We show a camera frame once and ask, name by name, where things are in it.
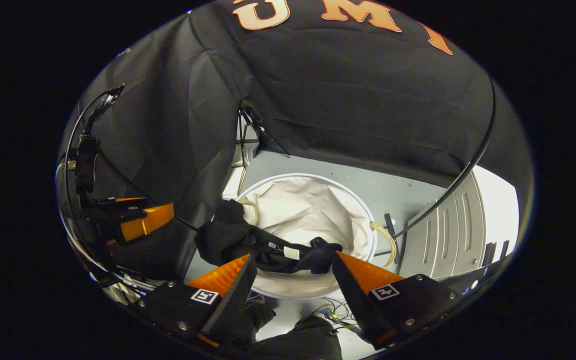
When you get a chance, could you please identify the person's dark trousers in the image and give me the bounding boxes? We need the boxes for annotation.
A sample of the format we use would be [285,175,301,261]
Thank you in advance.
[218,300,344,360]

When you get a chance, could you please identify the grey metal cabinet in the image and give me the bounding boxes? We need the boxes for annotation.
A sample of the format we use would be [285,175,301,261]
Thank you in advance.
[399,171,490,279]

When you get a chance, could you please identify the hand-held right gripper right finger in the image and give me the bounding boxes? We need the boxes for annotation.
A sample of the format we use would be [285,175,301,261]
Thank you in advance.
[331,250,462,351]

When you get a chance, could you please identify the bundle of floor cables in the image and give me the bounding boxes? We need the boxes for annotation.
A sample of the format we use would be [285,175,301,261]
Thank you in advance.
[310,300,361,333]

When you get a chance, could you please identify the black metal clothes rack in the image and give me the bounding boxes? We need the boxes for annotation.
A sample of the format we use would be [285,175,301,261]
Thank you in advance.
[373,75,498,263]

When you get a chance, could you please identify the black folding stand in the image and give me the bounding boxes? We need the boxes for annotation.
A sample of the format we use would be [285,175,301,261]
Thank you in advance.
[237,106,292,197]

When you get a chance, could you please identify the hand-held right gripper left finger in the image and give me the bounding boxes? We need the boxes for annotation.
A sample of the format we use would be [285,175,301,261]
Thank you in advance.
[132,252,259,349]

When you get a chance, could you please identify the black knit jacket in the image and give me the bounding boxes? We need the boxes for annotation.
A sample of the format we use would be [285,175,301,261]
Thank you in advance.
[194,199,344,276]

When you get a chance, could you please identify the white fabric laundry hamper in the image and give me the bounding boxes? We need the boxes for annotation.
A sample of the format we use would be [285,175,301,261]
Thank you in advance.
[234,173,399,301]

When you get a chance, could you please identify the black backdrop cloth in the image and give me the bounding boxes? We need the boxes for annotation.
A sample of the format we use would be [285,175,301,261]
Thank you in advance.
[58,0,534,281]

